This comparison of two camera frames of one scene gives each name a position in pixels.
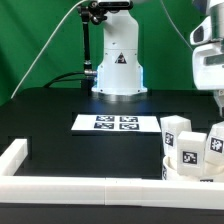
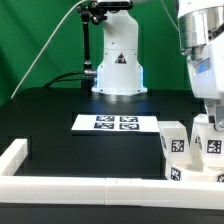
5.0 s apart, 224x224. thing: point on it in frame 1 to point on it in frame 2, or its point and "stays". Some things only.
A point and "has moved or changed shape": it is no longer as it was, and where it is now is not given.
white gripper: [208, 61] to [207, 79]
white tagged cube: [171, 126] has moved or changed shape
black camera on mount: [112, 5] stays
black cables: [47, 85] stays
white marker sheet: [116, 122] stays
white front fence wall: [113, 191] stays
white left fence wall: [13, 157] stays
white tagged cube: [214, 149] has moved or changed shape
